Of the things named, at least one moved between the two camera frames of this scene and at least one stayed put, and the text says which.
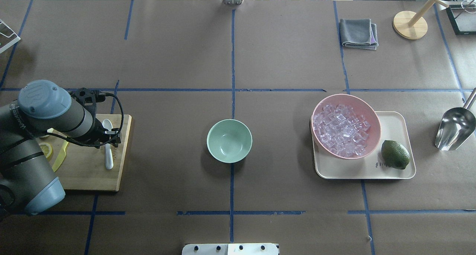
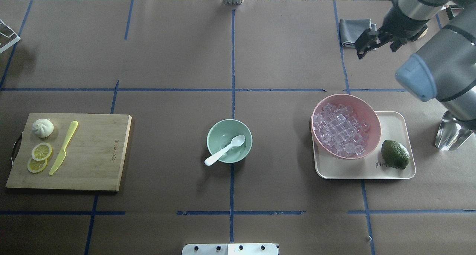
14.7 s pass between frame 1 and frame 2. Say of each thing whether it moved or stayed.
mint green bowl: stayed
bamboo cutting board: stayed
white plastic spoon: moved
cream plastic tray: stayed
